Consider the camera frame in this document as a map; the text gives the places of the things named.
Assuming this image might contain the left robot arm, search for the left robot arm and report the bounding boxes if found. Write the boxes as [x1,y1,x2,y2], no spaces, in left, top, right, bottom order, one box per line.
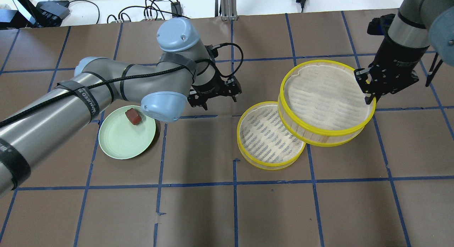
[0,17,242,196]

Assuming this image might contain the brown bun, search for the brown bun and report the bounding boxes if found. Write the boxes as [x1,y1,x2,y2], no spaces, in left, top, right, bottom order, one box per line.
[125,108,143,125]

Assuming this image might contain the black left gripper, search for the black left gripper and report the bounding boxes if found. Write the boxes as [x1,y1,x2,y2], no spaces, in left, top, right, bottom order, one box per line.
[188,45,242,111]

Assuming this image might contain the aluminium frame post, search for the aluminium frame post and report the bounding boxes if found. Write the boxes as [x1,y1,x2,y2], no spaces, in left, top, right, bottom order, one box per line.
[220,0,238,21]

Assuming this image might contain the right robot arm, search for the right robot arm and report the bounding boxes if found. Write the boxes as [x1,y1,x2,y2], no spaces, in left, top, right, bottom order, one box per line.
[354,0,454,105]

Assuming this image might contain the yellow steamer layer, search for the yellow steamer layer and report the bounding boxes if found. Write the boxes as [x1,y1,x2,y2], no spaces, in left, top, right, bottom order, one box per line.
[277,60,376,147]
[236,101,306,170]

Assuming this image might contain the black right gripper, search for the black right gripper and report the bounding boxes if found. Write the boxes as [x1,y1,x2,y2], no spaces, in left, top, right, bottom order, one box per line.
[354,33,420,105]

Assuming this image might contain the light green plate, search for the light green plate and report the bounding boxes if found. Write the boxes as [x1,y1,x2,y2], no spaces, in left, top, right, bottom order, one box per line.
[98,105,157,159]

